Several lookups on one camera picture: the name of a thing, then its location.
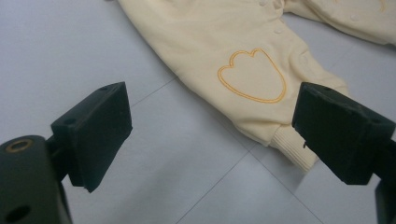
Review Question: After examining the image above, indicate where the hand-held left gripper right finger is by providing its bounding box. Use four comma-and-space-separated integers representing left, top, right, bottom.
291, 81, 396, 186

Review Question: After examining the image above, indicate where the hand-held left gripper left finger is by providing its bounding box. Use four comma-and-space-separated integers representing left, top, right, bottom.
50, 81, 134, 193

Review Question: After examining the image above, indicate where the cream baby garment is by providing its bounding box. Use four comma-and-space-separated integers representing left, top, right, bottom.
116, 0, 396, 174

